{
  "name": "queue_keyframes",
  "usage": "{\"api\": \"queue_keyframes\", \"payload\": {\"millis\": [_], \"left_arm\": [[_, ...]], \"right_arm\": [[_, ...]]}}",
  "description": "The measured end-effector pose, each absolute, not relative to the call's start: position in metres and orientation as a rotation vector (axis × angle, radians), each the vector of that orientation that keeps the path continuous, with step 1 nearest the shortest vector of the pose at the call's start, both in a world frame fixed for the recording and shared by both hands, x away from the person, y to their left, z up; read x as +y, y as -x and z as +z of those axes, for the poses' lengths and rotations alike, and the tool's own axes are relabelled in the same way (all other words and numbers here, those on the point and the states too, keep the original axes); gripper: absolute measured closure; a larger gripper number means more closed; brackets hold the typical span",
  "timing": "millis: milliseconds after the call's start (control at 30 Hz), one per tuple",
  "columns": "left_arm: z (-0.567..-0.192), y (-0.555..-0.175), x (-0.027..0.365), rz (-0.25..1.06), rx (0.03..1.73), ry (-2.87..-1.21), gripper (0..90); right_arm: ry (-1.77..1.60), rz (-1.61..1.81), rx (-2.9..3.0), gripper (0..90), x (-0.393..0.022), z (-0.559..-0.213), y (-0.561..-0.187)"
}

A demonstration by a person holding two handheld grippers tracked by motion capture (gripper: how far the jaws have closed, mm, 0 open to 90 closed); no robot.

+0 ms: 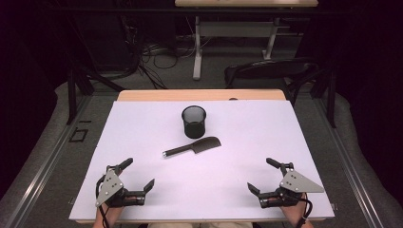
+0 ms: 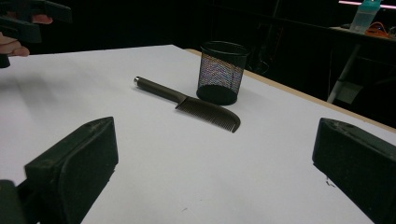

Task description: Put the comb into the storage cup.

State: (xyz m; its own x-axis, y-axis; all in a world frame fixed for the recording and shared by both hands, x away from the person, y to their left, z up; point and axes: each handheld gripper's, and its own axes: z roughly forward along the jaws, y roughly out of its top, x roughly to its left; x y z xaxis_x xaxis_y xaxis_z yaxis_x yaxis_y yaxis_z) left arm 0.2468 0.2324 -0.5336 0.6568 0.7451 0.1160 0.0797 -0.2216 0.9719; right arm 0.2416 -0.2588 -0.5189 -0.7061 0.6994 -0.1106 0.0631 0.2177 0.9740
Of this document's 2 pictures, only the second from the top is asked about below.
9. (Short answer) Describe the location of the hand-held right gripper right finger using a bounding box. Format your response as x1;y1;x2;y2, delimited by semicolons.
312;117;396;224

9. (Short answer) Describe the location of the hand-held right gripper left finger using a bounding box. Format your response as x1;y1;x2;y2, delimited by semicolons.
23;116;120;224

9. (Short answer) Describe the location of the dark comb with handle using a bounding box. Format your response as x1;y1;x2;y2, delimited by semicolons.
133;76;242;134

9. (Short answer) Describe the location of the black mesh pen holder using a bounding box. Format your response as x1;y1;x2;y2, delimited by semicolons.
195;40;250;106

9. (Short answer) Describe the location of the wooden desk with white legs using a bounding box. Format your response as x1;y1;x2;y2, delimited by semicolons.
326;25;396;105

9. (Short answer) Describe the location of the orange object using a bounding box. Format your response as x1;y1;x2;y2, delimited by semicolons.
364;21;390;39

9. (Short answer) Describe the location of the translucent bottle with teal cap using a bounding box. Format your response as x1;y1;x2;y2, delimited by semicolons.
348;0;383;35

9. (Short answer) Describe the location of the pink light strip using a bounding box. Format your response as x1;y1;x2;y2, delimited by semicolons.
338;0;396;10

